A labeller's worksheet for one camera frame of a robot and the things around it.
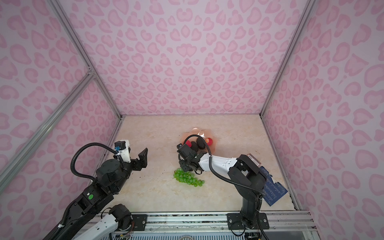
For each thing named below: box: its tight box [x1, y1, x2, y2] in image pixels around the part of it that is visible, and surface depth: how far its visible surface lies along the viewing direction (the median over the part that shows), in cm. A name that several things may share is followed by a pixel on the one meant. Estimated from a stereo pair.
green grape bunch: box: [173, 168, 205, 187], surface depth 86 cm
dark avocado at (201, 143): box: [196, 137, 206, 150], surface depth 100 cm
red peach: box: [205, 137, 213, 146], surface depth 100 cm
